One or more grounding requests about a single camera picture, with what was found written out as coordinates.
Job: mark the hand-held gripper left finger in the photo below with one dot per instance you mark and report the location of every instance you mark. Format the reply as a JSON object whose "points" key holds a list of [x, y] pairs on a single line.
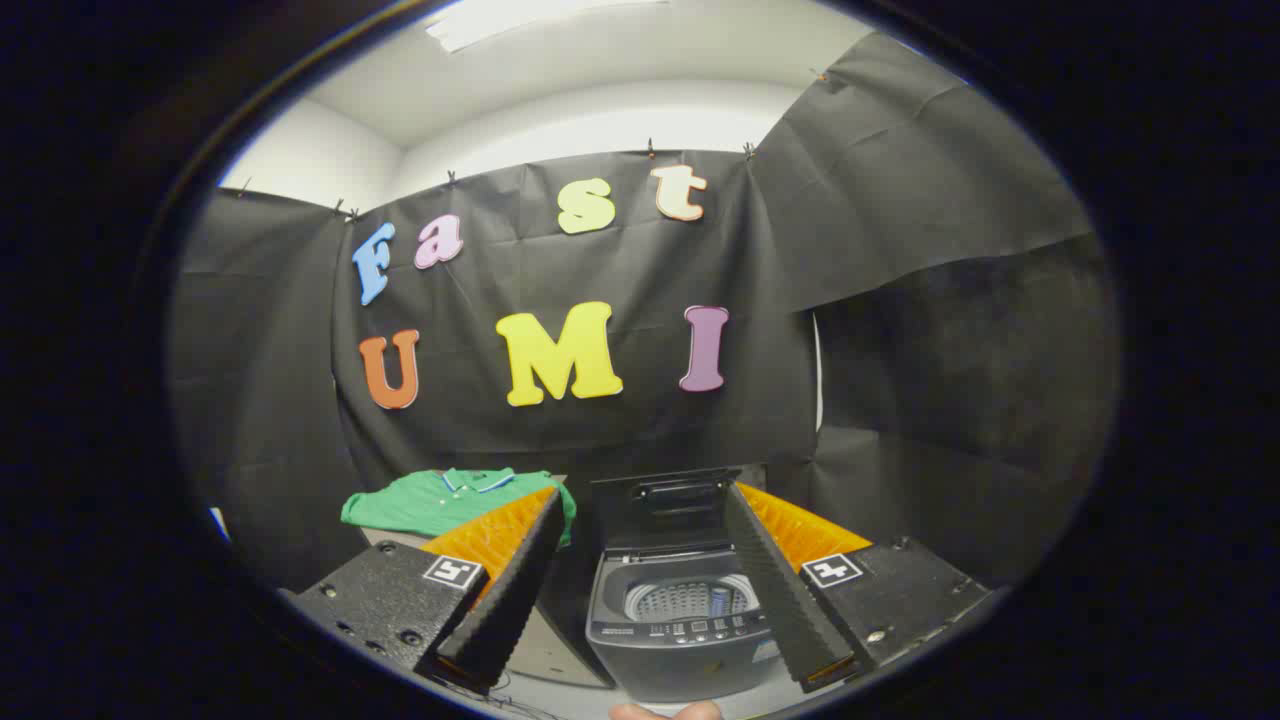
{"points": [[520, 575]]}

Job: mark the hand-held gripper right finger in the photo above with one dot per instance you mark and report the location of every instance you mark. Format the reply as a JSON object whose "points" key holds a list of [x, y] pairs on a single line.
{"points": [[770, 575]]}

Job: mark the green polo shirt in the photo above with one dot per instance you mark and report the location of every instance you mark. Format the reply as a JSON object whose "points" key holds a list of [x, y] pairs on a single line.
{"points": [[420, 505]]}

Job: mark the grey washing machine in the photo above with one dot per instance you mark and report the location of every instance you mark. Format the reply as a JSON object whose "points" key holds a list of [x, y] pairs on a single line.
{"points": [[690, 670]]}

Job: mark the grey box stand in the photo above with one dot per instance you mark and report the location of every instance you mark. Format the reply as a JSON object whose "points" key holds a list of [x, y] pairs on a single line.
{"points": [[550, 650]]}

